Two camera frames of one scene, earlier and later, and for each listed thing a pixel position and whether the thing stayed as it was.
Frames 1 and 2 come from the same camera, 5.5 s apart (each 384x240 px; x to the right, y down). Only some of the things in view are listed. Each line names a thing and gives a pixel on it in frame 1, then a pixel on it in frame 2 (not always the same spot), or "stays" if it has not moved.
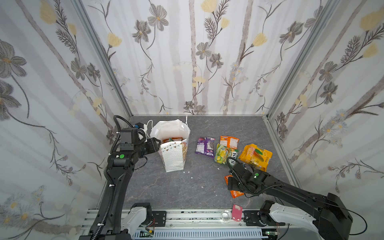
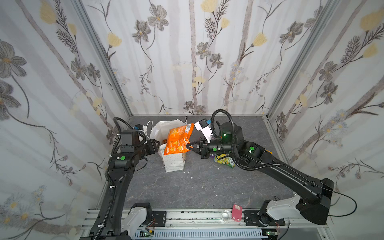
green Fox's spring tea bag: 223,153 stays
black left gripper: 153,146 stays
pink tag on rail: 237,213 stays
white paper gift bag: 174,135 stays
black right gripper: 233,182 to 202,149
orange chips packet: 234,194 to 178,138
